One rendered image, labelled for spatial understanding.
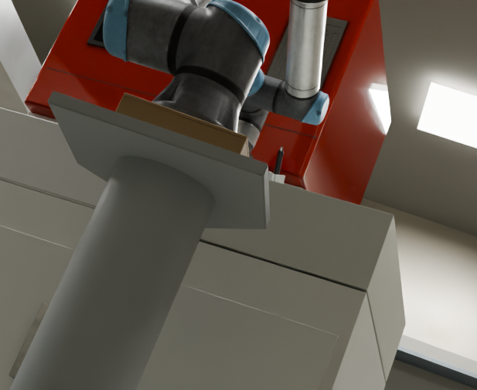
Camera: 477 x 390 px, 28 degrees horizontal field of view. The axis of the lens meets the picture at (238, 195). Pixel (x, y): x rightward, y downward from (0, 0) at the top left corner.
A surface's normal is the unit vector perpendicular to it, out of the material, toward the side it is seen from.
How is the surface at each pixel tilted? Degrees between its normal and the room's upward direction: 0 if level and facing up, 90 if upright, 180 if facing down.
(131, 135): 180
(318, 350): 90
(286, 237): 90
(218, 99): 74
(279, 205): 90
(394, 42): 180
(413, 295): 90
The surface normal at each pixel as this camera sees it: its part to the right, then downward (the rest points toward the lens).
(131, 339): 0.67, 0.00
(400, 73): -0.37, 0.87
